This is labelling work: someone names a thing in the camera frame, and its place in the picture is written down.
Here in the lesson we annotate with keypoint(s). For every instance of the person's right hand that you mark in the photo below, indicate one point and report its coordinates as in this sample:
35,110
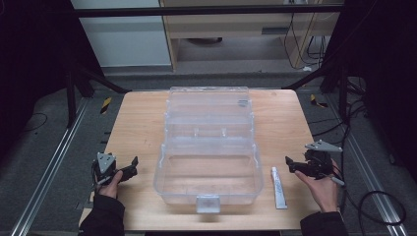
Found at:
323,193

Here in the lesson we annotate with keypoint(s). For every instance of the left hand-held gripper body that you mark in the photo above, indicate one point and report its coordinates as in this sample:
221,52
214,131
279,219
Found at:
105,164

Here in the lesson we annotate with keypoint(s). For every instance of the person's left hand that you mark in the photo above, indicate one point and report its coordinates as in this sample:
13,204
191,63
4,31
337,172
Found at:
109,187

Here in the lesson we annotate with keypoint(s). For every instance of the black metal stand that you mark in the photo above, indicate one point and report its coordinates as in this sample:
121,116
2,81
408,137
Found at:
71,98
343,95

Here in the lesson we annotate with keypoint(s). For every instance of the white cabinet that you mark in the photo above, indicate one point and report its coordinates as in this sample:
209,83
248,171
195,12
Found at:
128,42

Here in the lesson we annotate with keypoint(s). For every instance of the white ointment tube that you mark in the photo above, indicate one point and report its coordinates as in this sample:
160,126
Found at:
279,190

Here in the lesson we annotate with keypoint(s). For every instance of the aluminium floor rail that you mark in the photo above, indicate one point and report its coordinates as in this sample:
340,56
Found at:
370,177
49,173

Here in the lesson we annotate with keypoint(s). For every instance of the black horizontal frame bar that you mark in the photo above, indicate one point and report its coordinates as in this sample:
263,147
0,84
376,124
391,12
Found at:
203,11

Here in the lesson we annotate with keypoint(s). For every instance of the clear plastic storage box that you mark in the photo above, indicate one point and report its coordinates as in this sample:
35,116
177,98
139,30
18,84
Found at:
209,178

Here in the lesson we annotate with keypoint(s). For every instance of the yellow black floor tape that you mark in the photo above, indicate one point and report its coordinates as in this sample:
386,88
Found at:
105,105
315,101

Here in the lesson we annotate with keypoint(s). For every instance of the light wooden desk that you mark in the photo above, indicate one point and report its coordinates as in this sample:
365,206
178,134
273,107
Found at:
229,24

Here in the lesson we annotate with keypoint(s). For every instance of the black curtain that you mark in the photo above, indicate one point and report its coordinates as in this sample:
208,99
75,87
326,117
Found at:
387,82
29,65

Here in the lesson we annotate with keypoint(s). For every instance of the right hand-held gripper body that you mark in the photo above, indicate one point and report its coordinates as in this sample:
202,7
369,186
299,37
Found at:
319,160

